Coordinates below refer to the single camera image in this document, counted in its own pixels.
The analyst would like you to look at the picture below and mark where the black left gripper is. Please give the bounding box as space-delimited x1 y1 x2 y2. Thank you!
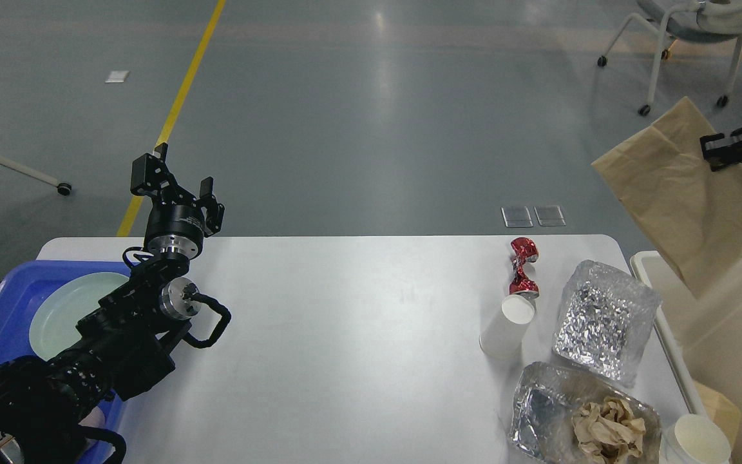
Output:
130 143 225 260

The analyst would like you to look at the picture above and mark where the brown paper bag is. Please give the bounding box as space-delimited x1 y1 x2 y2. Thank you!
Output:
593 97 742 297

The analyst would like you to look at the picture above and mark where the light green plate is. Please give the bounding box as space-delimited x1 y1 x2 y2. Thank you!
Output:
28 271 129 361

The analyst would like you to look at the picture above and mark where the silver foil bag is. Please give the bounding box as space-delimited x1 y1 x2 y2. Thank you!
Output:
553 260 663 387

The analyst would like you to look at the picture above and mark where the white paper bowl cup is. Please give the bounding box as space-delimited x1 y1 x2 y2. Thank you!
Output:
659 414 732 463

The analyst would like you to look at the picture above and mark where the pink mug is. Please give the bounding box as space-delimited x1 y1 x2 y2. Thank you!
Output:
79 407 106 452

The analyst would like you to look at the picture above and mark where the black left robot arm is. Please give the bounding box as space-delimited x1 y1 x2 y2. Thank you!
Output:
0 143 232 463

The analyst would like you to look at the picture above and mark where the grey office chair right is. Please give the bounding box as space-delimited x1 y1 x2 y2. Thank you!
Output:
596 1 742 117

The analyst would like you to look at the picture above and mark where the right floor outlet plate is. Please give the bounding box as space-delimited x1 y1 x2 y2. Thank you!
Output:
534 205 566 227

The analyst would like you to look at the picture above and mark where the floor outlet plate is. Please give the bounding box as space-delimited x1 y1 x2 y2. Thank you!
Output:
501 206 534 228
534 205 566 227

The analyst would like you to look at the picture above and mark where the beige plastic bin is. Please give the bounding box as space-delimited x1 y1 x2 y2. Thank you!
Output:
631 251 742 463

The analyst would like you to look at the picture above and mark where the left floor outlet plate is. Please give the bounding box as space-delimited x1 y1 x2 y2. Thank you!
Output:
501 206 534 228

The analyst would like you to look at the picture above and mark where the crushed red can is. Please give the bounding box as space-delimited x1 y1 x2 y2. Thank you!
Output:
509 236 539 302

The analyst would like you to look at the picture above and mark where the blue plastic tray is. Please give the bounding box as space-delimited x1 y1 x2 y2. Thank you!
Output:
0 260 129 363

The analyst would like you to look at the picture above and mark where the small beige cup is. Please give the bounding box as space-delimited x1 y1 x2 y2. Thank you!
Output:
478 295 536 360

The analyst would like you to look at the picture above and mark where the silver foil tray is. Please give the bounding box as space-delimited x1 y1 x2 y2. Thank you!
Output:
508 362 662 463

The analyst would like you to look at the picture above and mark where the crumpled brown paper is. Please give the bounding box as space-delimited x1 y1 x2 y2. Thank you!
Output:
571 396 647 463

